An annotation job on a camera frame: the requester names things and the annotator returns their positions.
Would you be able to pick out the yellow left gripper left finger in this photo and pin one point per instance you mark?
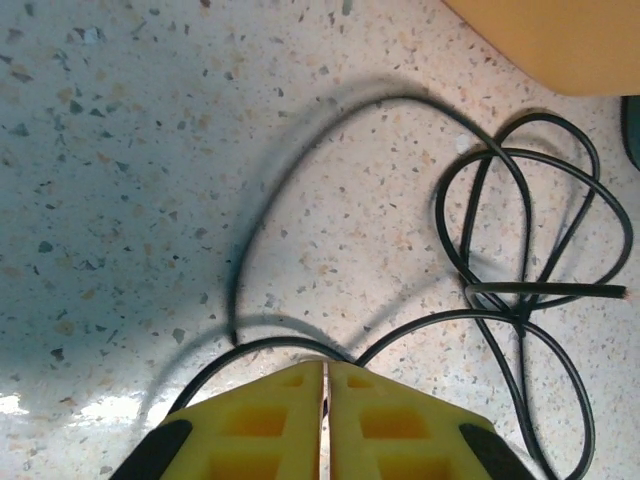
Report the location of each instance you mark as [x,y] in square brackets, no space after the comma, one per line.
[250,430]

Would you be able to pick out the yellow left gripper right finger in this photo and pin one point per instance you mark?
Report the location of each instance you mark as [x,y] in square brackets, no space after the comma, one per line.
[400,430]

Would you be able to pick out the dark teal plastic bin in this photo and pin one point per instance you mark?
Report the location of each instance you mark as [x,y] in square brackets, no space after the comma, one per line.
[632,135]

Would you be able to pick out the orange plastic bin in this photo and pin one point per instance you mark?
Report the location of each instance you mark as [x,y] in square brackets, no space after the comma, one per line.
[550,40]

